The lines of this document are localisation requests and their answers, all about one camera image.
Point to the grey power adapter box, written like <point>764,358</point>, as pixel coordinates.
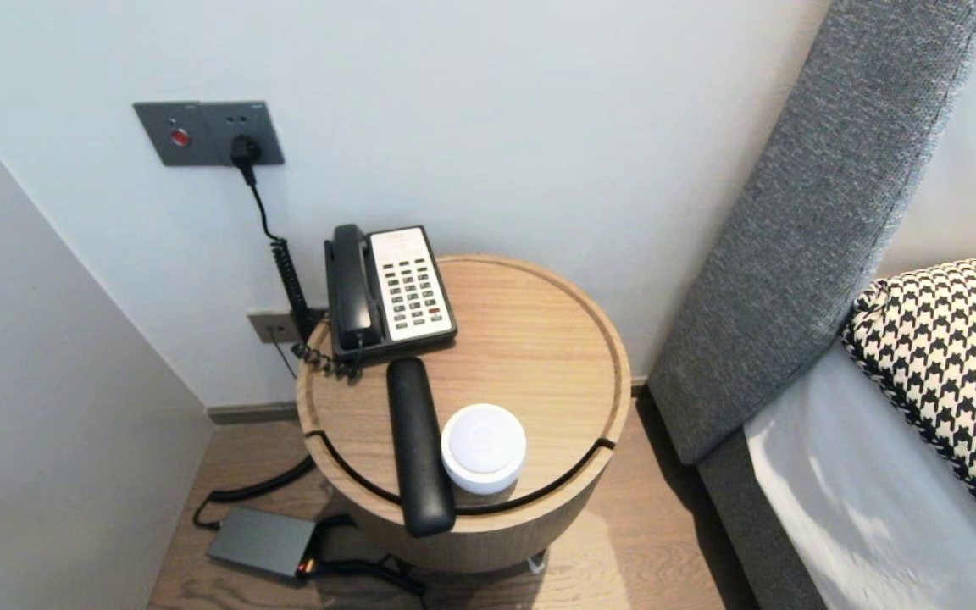
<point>259,542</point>

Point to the white bed sheet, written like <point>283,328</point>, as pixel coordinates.
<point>861,508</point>

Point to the grey fabric headboard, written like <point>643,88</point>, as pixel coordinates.
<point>793,254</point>

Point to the long black rounded device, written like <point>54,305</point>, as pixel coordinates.
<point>416,449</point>

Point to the beige low wall plate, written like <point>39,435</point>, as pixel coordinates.
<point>272,326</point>

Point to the dark grey wall socket panel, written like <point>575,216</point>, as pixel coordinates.
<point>200,127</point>

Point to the black telephone base white keypad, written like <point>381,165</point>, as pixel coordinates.
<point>412,288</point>

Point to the curved front wooden drawer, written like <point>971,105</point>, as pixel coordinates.
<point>496,542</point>

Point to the white round puck device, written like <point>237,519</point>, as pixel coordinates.
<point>484,449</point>

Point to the black white houndstooth pillow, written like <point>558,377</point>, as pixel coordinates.
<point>954,356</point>

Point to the black power plug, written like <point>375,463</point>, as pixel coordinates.
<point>246,152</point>

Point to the black telephone handset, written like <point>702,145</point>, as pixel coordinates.
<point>354,296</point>

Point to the grey fabric bed base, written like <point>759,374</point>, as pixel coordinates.
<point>751,542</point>

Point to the round wooden bedside table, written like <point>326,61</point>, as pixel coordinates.
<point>539,339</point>

